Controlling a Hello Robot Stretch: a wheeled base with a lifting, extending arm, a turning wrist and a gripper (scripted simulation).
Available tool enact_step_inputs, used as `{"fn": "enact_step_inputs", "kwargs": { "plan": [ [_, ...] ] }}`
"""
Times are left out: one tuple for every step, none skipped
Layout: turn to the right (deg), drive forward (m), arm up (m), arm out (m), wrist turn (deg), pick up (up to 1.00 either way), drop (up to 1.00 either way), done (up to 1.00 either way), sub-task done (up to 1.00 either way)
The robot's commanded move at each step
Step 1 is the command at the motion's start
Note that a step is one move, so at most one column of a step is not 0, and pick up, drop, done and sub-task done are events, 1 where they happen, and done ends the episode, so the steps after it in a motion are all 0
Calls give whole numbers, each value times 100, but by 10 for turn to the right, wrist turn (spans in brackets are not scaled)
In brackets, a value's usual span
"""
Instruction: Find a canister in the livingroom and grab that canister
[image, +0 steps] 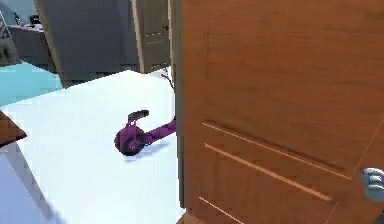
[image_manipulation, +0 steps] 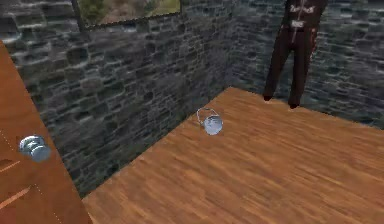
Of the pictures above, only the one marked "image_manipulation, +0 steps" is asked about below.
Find brown wooden room door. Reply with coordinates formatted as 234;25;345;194
0;39;94;224

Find silver round door knob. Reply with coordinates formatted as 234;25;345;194
18;134;52;163

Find silver metal bucket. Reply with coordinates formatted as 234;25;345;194
195;107;224;136

